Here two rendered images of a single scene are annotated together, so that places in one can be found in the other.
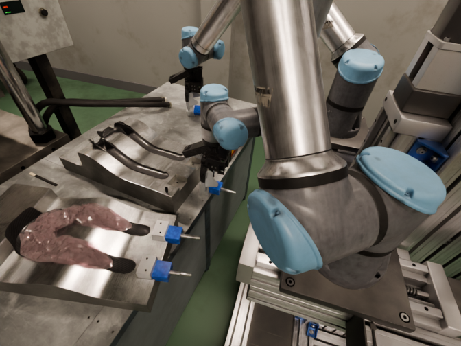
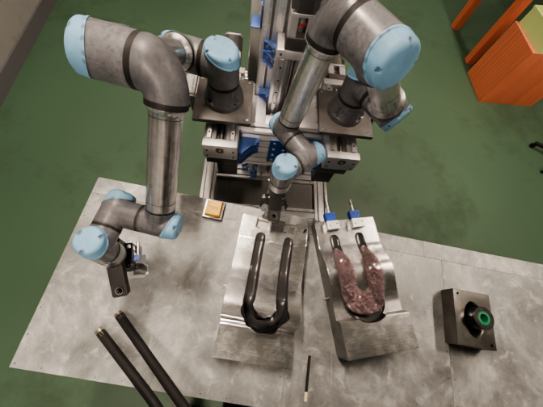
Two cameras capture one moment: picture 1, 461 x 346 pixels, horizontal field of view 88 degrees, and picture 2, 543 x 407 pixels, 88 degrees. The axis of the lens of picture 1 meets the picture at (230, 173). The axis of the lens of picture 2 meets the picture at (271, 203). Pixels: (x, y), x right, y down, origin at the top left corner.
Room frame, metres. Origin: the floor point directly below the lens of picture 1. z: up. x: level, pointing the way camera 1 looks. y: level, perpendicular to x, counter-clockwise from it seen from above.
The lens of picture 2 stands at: (0.82, 0.47, 1.92)
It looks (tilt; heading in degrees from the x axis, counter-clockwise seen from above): 66 degrees down; 243
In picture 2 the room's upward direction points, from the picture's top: 17 degrees clockwise
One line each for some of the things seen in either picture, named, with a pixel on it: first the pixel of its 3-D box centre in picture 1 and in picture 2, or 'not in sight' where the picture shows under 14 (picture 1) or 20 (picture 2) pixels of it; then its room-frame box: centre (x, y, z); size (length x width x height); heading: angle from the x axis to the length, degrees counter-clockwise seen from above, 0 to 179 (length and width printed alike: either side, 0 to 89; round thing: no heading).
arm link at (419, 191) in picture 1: (379, 197); (363, 81); (0.25, -0.23, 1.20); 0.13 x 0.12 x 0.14; 114
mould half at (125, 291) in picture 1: (75, 241); (359, 280); (0.33, 0.41, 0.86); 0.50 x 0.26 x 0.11; 87
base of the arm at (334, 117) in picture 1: (340, 112); (224, 89); (0.74, -0.35, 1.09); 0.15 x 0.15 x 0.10
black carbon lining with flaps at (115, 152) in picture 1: (134, 147); (269, 279); (0.68, 0.36, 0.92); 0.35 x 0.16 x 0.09; 69
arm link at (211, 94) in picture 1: (214, 107); (284, 170); (0.60, 0.06, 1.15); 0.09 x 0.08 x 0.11; 24
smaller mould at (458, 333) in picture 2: not in sight; (467, 318); (-0.07, 0.63, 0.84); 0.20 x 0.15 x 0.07; 69
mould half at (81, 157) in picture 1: (135, 155); (264, 285); (0.69, 0.37, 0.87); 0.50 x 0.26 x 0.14; 69
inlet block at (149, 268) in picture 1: (166, 271); (353, 213); (0.27, 0.14, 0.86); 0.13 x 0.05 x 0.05; 87
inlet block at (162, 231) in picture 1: (178, 235); (329, 216); (0.37, 0.14, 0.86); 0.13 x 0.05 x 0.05; 87
